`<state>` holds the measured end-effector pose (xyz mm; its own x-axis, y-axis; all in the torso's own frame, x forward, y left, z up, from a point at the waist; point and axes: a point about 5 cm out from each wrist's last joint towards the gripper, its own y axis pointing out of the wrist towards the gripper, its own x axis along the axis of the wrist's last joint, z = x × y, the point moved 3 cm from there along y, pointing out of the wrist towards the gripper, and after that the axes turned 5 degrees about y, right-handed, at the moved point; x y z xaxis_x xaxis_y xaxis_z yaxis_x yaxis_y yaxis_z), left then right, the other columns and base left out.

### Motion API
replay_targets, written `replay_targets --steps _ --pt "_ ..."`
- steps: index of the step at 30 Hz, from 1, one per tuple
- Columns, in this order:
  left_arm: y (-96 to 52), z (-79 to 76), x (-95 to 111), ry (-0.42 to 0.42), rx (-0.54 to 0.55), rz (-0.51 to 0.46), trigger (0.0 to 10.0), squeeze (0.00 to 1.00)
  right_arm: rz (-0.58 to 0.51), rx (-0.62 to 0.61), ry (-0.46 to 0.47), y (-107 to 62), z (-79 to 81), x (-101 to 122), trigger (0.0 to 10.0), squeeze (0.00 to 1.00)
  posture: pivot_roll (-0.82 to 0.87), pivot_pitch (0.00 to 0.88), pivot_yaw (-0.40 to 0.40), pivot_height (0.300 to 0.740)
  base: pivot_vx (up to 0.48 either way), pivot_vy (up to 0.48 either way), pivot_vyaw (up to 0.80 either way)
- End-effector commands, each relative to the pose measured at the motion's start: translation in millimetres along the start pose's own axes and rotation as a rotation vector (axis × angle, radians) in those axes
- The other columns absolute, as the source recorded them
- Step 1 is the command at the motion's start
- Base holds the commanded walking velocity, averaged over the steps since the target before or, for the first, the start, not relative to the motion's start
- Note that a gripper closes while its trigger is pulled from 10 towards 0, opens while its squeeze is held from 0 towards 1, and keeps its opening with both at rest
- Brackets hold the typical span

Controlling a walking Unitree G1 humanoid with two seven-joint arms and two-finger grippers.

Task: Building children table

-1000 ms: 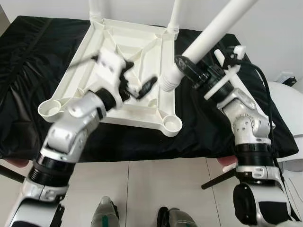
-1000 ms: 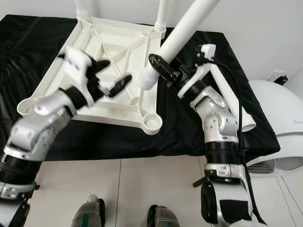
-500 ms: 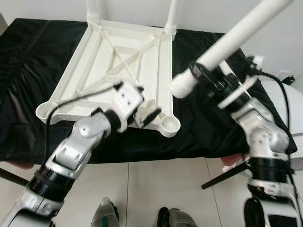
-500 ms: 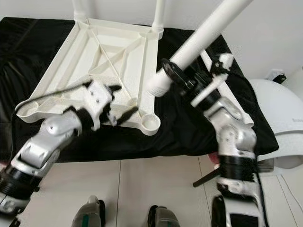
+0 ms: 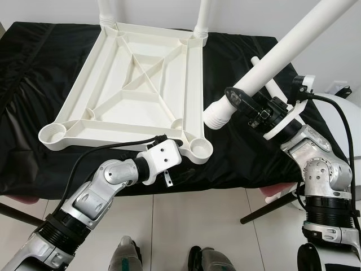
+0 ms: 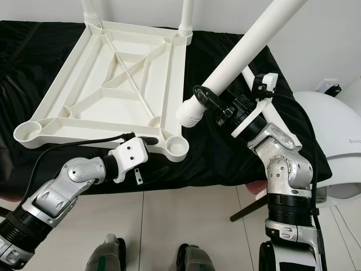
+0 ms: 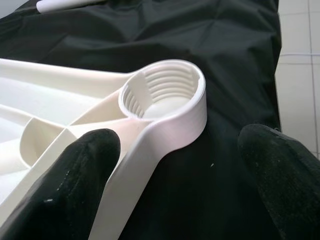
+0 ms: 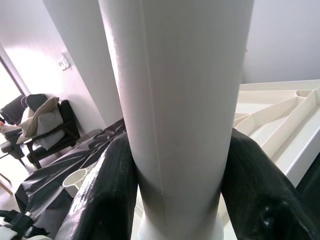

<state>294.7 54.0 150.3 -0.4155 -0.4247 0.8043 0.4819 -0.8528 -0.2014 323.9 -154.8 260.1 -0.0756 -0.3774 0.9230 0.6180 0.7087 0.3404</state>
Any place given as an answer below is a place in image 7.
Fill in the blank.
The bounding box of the white plastic table leg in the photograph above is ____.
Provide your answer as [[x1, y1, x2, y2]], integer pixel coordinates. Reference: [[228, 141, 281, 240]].
[[36, 0, 103, 13]]

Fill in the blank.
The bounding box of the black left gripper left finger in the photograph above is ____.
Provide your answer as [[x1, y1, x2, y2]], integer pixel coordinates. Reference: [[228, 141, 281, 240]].
[[0, 127, 122, 240]]

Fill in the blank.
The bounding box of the white plastic table top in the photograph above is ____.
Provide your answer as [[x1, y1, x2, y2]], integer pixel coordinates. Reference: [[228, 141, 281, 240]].
[[0, 57, 208, 240]]

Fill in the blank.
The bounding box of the black padded bed cover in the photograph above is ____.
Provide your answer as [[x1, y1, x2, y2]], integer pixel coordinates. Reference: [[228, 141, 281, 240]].
[[0, 0, 283, 240]]

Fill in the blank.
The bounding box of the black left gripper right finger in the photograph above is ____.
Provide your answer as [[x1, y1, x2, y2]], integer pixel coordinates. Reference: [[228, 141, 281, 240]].
[[237, 123, 320, 240]]

